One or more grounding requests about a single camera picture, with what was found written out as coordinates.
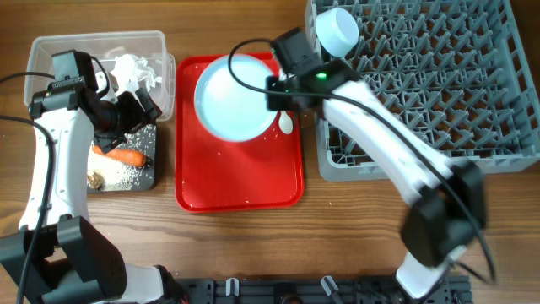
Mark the white plastic spoon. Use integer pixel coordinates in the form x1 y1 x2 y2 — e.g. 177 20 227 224
278 111 294 134

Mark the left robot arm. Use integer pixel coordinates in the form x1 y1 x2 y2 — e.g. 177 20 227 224
1 50 189 303

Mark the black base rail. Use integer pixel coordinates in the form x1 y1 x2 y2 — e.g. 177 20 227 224
176 275 473 304

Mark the white tissue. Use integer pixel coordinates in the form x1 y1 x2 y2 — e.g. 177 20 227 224
110 54 164 100

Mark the white rice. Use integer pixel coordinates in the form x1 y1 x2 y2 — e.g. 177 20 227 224
87 123 157 192

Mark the light blue bowl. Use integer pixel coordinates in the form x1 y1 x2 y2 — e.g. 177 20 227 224
315 8 359 57

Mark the brown food scrap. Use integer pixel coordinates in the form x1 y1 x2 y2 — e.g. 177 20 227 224
87 171 105 190

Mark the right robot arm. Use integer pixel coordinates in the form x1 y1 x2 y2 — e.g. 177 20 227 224
266 28 487 299

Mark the clear plastic bin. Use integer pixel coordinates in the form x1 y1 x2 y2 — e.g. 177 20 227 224
27 30 176 121

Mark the black plastic tray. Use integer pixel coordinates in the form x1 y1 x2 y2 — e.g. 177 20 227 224
86 122 158 193

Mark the large light blue plate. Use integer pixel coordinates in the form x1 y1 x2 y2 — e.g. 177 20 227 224
194 54 277 142

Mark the grey dishwasher rack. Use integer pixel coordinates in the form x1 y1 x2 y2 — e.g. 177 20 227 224
305 0 539 173

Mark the red serving tray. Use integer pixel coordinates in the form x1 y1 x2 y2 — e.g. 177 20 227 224
175 55 305 213

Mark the orange carrot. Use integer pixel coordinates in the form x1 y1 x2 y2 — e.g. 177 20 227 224
92 145 147 167

